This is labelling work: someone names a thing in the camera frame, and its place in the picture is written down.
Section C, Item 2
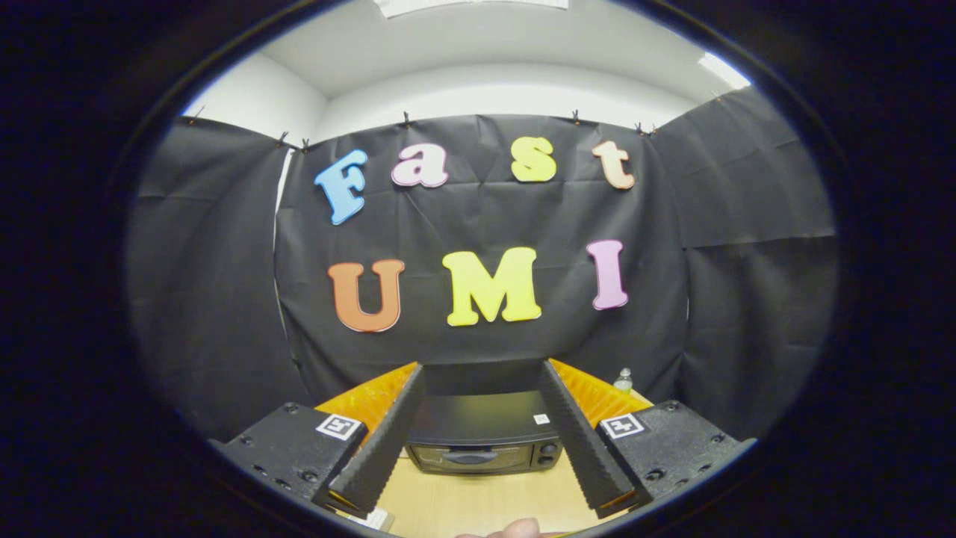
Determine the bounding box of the white paper card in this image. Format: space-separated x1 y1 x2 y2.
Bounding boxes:
347 507 395 533

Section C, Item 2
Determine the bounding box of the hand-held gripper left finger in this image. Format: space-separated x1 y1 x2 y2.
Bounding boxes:
209 362 425 520

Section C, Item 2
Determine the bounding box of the black toaster oven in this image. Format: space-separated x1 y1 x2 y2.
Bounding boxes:
406 389 565 476

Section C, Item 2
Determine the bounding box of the ceiling light panel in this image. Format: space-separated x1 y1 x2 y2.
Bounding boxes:
373 0 570 17
698 51 751 90

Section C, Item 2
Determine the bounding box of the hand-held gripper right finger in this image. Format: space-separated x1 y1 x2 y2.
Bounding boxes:
538 359 757 519

